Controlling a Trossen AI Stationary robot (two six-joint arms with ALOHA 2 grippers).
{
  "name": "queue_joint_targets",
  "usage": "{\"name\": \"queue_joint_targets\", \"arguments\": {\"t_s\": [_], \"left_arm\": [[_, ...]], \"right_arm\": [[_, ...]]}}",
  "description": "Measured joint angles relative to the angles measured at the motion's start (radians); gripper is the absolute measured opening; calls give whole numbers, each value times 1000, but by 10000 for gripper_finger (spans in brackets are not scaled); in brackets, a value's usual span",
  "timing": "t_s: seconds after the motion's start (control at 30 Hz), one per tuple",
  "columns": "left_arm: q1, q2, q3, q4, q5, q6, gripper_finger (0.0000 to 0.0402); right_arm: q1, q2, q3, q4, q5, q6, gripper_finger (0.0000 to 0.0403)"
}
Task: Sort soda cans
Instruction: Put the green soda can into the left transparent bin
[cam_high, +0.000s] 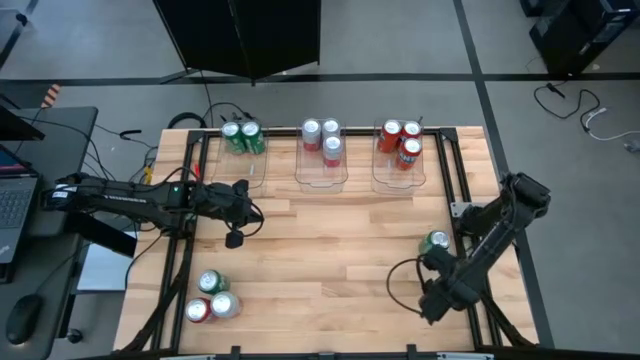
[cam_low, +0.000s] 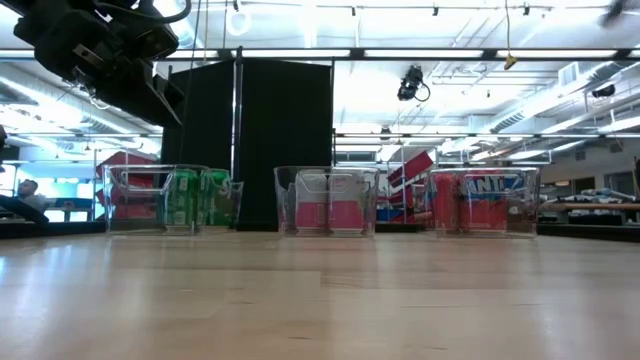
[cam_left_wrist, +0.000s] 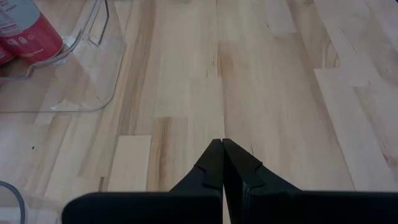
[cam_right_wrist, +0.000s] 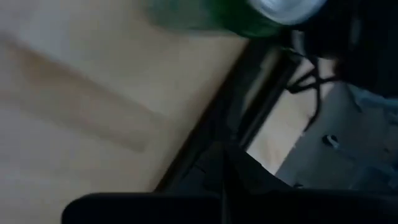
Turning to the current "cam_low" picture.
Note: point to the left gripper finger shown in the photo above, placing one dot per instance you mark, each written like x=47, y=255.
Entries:
x=140, y=97
x=177, y=107

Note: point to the green Sprite can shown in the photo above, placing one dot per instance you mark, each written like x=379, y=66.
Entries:
x=216, y=200
x=182, y=200

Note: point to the clear plastic bin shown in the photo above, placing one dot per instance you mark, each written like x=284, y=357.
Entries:
x=285, y=220
x=120, y=220
x=527, y=220

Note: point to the red Fanta can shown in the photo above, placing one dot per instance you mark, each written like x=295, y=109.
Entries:
x=445, y=210
x=482, y=215

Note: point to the grey vertical pole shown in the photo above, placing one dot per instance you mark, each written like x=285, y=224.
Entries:
x=237, y=125

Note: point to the black folding partition screen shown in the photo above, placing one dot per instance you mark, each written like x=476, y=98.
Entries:
x=280, y=125

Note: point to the person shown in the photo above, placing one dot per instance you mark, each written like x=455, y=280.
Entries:
x=31, y=192

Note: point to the blue storage bin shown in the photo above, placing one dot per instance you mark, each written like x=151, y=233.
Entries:
x=387, y=215

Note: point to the yellow hanging hook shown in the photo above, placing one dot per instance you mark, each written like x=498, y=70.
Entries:
x=510, y=62

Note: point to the small black ceiling fixture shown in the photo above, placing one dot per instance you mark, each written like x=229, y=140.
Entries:
x=604, y=91

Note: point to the wooden background table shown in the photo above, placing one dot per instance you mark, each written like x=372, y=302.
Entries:
x=600, y=205

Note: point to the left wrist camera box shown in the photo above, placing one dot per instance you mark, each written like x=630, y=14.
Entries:
x=157, y=42

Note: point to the black aluminium table frame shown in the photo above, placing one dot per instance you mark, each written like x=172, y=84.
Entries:
x=50, y=230

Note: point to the long ceiling light rail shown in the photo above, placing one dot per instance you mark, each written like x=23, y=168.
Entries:
x=357, y=53

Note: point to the black hanging camera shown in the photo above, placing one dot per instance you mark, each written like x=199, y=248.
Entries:
x=411, y=82

